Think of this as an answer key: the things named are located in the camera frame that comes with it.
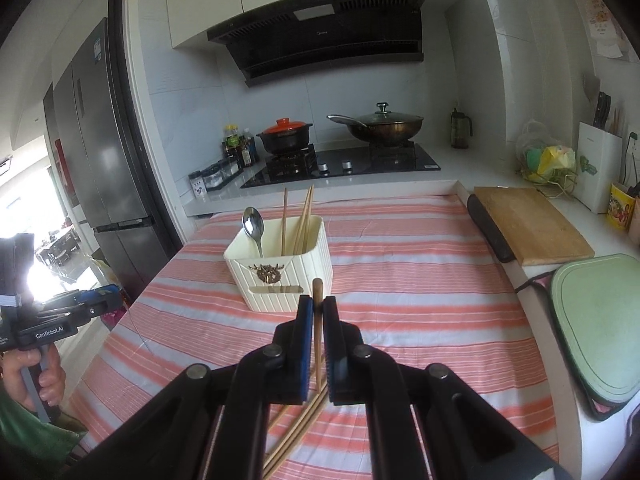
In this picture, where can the person's left forearm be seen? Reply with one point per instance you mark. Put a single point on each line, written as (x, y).
(30, 440)

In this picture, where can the wall calendar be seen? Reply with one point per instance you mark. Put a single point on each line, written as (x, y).
(602, 15)

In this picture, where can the yellow plastic bag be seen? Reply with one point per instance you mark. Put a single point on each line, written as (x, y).
(557, 157)

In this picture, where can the grey steel refrigerator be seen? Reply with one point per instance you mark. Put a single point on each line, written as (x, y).
(110, 160)

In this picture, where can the dark tall cabinet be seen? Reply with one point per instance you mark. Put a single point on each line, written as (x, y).
(56, 130)

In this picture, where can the green round object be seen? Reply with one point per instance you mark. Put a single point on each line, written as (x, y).
(531, 159)

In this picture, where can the brown stick bundle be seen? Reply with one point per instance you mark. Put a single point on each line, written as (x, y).
(618, 121)

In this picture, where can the translucent plastic bag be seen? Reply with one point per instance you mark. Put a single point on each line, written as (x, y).
(532, 132)

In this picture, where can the black range hood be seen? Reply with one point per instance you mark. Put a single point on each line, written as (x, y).
(325, 45)

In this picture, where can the pink striped tablecloth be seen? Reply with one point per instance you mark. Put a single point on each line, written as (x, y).
(400, 285)

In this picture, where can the white spice jar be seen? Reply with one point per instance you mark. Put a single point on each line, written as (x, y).
(197, 186)

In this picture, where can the dark glass jug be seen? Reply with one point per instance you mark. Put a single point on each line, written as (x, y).
(460, 130)

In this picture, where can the white knife block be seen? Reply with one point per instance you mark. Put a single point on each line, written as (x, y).
(597, 170)

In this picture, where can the pink cup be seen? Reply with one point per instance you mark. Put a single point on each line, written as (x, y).
(635, 222)

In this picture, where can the black glass gas cooktop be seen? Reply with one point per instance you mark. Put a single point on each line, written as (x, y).
(340, 170)

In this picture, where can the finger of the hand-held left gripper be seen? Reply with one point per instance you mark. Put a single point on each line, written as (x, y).
(102, 292)
(92, 311)

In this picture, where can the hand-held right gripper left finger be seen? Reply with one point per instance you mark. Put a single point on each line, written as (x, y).
(302, 350)

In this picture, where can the cream ribbed utensil holder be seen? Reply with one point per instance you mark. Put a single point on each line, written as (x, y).
(300, 280)

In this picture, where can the white wall socket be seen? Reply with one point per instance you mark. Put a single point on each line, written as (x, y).
(633, 141)

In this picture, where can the grey spatula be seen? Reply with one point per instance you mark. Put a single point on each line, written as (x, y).
(591, 87)

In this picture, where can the green cutting board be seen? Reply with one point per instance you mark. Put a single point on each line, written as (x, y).
(600, 325)

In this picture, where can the person's left hand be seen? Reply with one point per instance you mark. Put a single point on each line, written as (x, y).
(52, 382)

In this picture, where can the dark metal wok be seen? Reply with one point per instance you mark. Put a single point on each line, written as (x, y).
(385, 132)

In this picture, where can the black clay pot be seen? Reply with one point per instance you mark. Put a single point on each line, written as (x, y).
(285, 142)

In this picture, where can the metal spoon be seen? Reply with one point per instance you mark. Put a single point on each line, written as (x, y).
(252, 222)

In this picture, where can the pink red bag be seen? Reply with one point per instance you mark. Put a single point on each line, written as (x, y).
(116, 317)

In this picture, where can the clear spice jar set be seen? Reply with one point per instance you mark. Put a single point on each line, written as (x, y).
(222, 175)

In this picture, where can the red pot lid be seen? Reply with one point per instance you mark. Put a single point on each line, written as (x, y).
(283, 126)

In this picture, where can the dark sauce bottle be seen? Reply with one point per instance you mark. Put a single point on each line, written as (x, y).
(248, 150)

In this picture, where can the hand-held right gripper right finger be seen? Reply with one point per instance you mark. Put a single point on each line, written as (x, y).
(332, 350)

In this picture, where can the black mat with red trim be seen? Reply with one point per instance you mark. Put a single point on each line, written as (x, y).
(605, 410)

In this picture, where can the yellow printed cup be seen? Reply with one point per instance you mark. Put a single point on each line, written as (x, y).
(620, 207)

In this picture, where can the yellow cap sauce bottle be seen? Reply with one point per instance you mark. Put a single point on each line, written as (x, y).
(231, 142)

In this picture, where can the wooden cutting board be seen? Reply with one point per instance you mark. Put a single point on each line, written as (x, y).
(530, 225)

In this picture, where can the glass wok lid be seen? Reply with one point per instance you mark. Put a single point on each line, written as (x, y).
(385, 117)

